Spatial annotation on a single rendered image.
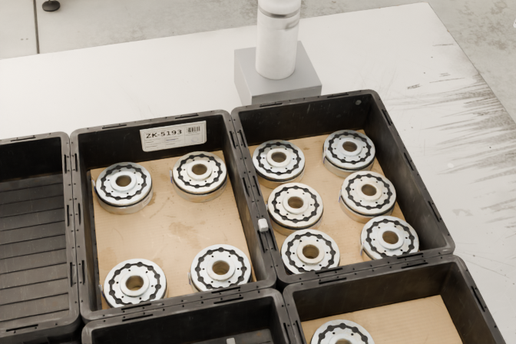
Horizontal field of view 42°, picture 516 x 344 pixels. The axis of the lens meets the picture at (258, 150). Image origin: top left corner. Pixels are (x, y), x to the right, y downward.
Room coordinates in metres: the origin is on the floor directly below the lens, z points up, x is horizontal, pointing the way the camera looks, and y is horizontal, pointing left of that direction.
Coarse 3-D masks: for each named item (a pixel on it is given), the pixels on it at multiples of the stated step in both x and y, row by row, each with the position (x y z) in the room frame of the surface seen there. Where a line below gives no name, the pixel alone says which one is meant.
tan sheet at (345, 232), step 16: (304, 144) 0.93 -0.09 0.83; (320, 144) 0.94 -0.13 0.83; (320, 160) 0.89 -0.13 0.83; (304, 176) 0.85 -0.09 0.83; (320, 176) 0.85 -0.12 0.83; (336, 176) 0.85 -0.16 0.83; (384, 176) 0.86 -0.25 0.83; (320, 192) 0.81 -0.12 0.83; (336, 192) 0.81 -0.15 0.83; (336, 208) 0.77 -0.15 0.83; (320, 224) 0.74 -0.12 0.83; (336, 224) 0.74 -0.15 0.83; (352, 224) 0.74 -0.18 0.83; (336, 240) 0.70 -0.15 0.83; (352, 240) 0.70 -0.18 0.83; (352, 256) 0.67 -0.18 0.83
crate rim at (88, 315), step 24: (144, 120) 0.89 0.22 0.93; (168, 120) 0.89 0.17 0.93; (192, 120) 0.90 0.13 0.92; (72, 144) 0.81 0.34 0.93; (72, 168) 0.76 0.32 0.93; (240, 168) 0.78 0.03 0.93; (264, 240) 0.62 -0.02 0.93; (264, 264) 0.58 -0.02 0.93; (240, 288) 0.54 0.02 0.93; (264, 288) 0.54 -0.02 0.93; (96, 312) 0.48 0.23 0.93; (120, 312) 0.49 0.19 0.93
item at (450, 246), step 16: (320, 96) 0.97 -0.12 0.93; (336, 96) 0.98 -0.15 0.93; (352, 96) 0.98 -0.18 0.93; (240, 112) 0.92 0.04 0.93; (384, 112) 0.94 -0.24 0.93; (240, 128) 0.87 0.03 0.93; (240, 144) 0.83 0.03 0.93; (400, 144) 0.85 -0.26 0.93; (256, 176) 0.76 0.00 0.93; (416, 176) 0.78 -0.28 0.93; (256, 192) 0.72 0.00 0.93; (432, 208) 0.71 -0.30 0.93; (272, 240) 0.64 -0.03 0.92; (448, 240) 0.64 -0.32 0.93; (272, 256) 0.59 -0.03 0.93; (400, 256) 0.61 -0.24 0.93; (416, 256) 0.61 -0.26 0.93; (432, 256) 0.61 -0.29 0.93; (320, 272) 0.57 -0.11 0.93; (336, 272) 0.57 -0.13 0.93; (352, 272) 0.57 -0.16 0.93
